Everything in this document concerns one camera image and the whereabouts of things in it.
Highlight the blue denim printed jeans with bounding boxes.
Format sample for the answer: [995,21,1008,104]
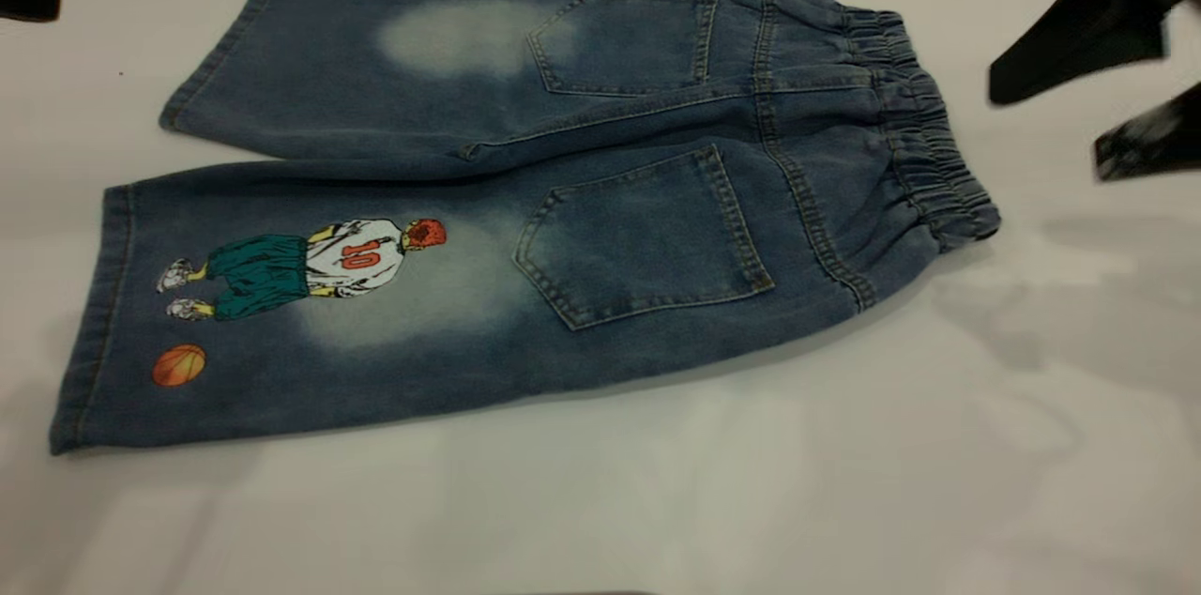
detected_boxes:
[50,0,1002,457]

